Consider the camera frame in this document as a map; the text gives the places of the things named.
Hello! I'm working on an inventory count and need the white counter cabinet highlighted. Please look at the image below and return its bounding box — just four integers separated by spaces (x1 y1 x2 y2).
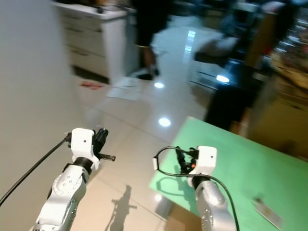
55 1 128 80

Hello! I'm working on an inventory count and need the black metal frame chair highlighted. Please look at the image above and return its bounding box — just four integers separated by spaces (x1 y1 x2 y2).
188 36 241 92

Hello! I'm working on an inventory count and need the green flat sheet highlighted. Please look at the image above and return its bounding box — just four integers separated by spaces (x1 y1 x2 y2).
149 115 308 231

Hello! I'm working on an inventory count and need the white floor cloth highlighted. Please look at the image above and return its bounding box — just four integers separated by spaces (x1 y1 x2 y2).
107 77 145 101

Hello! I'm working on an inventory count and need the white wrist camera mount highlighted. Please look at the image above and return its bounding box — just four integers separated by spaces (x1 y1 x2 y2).
195 146 218 176
71 128 96 162

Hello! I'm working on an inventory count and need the person in dark shorts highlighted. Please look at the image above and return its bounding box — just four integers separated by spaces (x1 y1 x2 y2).
132 0 169 80

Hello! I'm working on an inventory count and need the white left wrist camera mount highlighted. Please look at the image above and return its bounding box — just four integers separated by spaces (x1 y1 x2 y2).
71 128 96 162

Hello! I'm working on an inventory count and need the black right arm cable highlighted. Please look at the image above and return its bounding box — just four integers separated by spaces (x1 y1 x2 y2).
153 146 241 231

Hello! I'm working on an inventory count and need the tall brown carton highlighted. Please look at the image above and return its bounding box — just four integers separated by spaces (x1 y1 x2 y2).
245 10 282 68

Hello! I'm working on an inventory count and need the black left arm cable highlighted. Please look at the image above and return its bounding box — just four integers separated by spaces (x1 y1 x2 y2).
0 136 73 205

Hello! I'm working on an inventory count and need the low brown cardboard box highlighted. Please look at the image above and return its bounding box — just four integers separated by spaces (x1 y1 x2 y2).
166 202 203 231

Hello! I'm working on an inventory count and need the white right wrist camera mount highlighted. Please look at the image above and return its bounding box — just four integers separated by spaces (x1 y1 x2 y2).
195 146 218 176

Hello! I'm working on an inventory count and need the key with white tag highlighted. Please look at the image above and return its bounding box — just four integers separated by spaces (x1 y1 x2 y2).
250 196 284 229

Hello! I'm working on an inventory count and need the glossy black cabinet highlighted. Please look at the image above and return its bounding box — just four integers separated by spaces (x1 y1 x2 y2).
205 60 270 130

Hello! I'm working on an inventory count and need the red snack packet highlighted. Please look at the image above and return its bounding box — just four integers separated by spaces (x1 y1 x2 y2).
81 80 104 90

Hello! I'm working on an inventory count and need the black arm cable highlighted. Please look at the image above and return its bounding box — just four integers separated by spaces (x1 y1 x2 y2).
153 146 241 231
0 136 73 205

